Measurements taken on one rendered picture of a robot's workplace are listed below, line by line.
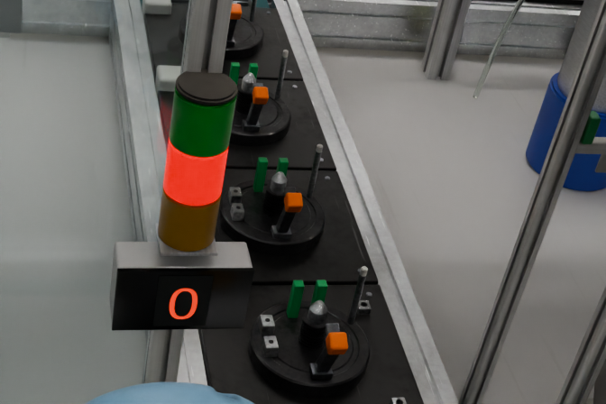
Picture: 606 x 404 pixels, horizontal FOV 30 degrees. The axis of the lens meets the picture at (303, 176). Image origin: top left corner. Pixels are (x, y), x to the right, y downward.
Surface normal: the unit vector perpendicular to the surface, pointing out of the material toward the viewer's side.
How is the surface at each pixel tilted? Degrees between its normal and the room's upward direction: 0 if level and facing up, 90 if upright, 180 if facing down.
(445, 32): 90
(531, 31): 90
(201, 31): 90
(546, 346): 0
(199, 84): 0
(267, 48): 0
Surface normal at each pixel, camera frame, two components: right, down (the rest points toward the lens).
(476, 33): 0.19, 0.59
